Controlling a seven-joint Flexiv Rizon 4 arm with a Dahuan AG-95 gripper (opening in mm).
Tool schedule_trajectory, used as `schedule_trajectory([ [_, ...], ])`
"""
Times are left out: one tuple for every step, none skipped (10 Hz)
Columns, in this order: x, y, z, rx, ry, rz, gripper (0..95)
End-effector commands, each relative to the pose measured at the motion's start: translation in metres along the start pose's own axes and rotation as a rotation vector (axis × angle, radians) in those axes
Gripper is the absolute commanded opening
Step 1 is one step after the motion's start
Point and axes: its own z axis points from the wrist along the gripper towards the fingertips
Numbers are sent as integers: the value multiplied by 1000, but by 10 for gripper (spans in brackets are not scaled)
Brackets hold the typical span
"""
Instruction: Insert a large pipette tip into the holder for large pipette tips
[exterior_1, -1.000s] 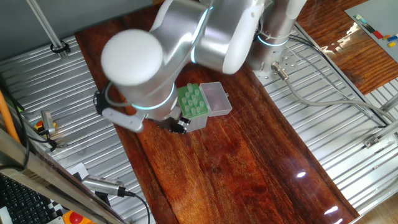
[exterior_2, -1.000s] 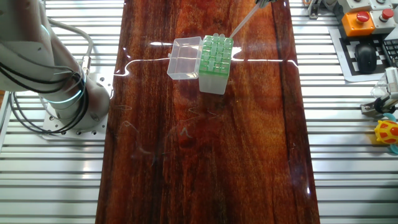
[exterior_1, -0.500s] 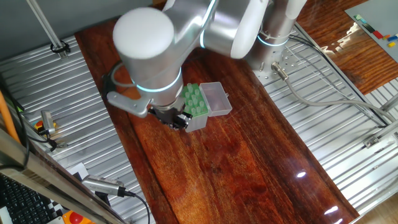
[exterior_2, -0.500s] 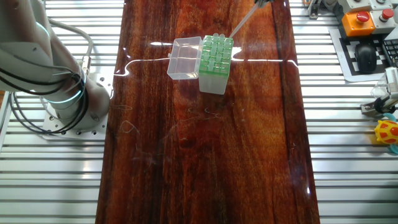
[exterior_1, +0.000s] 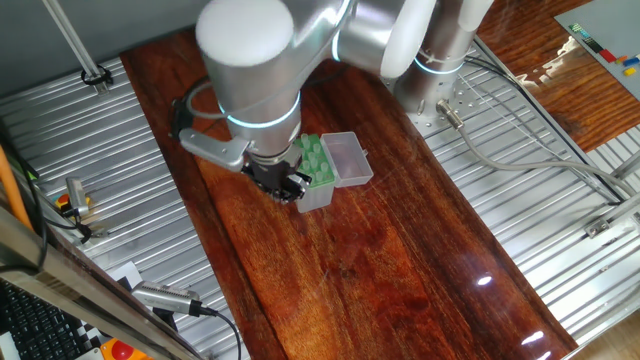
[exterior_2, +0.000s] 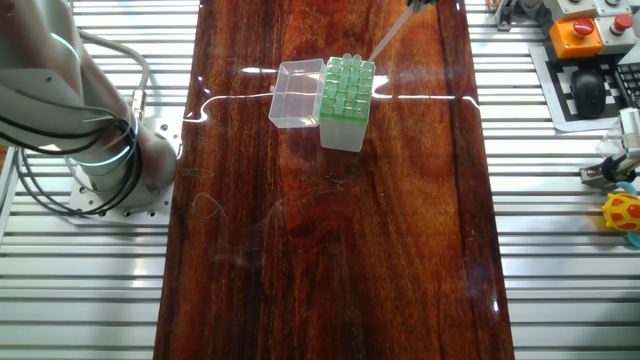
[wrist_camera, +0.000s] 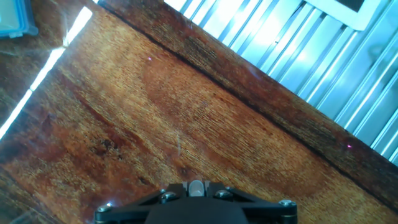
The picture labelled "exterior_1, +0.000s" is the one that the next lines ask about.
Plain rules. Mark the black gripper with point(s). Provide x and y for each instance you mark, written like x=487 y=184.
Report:
x=270 y=172

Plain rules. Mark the pipette tip box green rack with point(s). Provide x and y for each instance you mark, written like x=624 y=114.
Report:
x=345 y=162

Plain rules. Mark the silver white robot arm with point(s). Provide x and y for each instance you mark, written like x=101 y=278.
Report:
x=250 y=65

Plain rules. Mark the glossy wood grain board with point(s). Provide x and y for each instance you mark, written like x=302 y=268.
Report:
x=375 y=275
x=550 y=100

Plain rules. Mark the black computer mouse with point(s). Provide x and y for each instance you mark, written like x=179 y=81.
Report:
x=165 y=320

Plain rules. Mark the checkerboard calibration sheet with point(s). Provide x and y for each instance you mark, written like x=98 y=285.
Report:
x=126 y=274

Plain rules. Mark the orange emergency stop box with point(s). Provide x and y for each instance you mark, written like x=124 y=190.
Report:
x=122 y=351

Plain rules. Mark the black keyboard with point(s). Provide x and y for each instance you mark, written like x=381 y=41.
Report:
x=35 y=325

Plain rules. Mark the green toy brick strip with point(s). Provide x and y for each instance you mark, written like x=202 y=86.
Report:
x=579 y=30

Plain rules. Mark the black toy brick strip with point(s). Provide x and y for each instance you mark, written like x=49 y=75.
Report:
x=593 y=45

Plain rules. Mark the silver aluminium profile bar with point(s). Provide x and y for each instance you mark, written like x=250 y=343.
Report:
x=627 y=167

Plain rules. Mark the red toy brick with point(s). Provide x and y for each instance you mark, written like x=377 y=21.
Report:
x=608 y=56

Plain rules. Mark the orange toy brick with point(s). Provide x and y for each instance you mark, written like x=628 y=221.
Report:
x=620 y=60

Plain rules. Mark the yellow toy brick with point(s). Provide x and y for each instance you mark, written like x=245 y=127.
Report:
x=629 y=71

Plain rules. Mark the grey brick baseplate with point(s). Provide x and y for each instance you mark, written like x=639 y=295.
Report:
x=610 y=25

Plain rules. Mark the blue toy brick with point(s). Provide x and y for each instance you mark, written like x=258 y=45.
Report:
x=631 y=61

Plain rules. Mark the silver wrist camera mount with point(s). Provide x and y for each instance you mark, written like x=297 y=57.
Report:
x=215 y=150

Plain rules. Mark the silver ribbed camera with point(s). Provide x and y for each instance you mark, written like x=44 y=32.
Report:
x=165 y=297

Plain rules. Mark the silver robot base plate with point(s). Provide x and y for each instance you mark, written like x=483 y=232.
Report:
x=467 y=102

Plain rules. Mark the metal frame beam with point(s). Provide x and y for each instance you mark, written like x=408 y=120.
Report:
x=75 y=285

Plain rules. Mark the silver aluminium corner bracket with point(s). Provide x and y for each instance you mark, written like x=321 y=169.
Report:
x=597 y=227

